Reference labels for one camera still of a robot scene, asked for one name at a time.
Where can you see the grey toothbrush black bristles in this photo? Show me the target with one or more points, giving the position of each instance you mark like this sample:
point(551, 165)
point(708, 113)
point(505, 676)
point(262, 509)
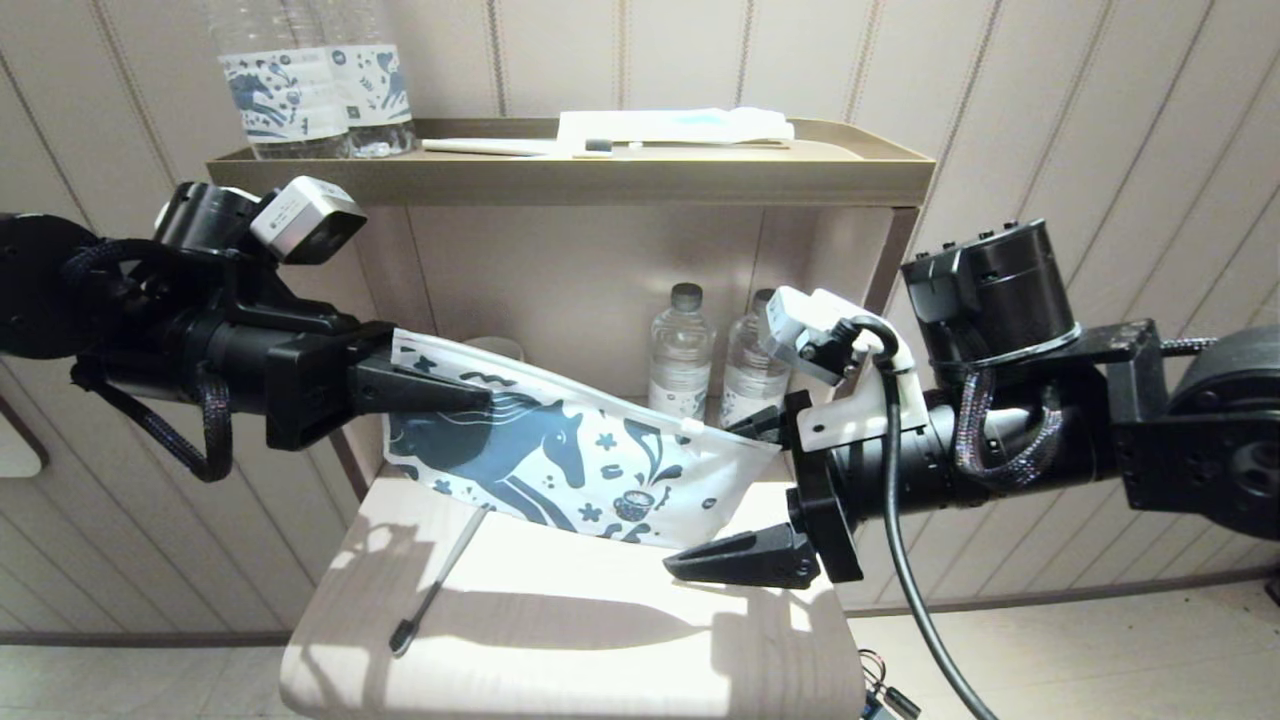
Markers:
point(435, 595)

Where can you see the white ribbed mug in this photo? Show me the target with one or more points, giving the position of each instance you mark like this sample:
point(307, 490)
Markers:
point(495, 348)

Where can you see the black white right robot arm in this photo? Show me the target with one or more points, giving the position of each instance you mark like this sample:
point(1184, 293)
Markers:
point(1200, 440)

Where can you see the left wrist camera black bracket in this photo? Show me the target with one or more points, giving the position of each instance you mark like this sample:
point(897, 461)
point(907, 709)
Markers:
point(305, 215)

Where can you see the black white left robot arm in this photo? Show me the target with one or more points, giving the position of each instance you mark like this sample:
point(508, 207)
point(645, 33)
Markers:
point(35, 290)

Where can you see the brown open shelf cabinet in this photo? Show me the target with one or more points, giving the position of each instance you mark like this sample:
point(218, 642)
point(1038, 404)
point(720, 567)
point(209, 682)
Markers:
point(600, 180)

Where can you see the large water bottle horse label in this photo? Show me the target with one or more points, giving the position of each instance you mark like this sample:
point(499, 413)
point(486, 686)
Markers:
point(285, 95)
point(380, 90)

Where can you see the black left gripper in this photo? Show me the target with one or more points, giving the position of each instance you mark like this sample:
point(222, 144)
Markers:
point(230, 370)

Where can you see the white blue horse pouch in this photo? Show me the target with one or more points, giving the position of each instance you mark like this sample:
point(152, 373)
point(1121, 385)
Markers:
point(520, 450)

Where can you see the white rounded wall fixture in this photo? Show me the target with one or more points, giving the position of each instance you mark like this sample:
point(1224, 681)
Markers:
point(15, 455)

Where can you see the small clear water bottle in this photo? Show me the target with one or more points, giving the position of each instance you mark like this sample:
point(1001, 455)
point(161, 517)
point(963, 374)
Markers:
point(745, 375)
point(682, 360)

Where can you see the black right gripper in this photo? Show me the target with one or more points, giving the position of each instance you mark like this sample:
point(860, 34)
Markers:
point(1020, 450)

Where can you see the white blue packet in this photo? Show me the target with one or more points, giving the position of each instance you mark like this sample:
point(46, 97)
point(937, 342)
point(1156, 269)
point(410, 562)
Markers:
point(670, 125)

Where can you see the white toothbrush dark bristles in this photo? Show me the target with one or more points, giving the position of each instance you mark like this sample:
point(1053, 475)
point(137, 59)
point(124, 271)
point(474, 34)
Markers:
point(500, 147)

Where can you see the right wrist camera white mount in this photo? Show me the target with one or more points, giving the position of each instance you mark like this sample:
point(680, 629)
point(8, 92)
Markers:
point(870, 420)

